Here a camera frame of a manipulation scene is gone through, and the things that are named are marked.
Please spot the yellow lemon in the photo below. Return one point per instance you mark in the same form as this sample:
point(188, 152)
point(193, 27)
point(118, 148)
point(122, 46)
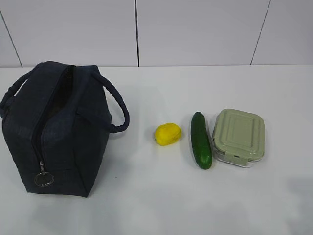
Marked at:
point(167, 134)

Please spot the green cucumber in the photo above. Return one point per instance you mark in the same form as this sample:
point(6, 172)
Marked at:
point(200, 141)

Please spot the green lidded glass container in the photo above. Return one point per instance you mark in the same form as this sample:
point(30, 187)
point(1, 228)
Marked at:
point(238, 138)

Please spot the navy blue lunch bag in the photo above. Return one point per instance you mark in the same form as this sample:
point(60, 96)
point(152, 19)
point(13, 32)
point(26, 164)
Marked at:
point(56, 121)

